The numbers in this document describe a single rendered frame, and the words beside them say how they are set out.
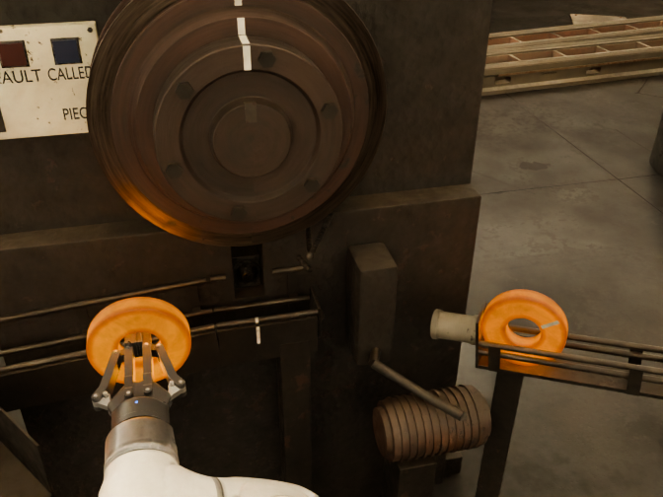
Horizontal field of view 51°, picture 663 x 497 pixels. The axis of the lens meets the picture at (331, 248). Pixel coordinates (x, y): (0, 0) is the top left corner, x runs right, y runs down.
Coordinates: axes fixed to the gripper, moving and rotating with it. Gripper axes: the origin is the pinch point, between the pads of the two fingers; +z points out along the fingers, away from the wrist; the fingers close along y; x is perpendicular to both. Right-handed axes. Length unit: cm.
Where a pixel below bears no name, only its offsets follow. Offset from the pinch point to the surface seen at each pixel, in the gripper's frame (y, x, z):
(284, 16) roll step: 27, 42, 16
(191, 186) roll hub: 10.8, 20.0, 8.3
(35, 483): -19.4, -23.1, -5.7
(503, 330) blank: 65, -15, 3
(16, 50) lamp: -13.0, 34.8, 30.4
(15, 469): -22.9, -23.4, -2.0
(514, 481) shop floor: 87, -86, 17
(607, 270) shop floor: 169, -90, 102
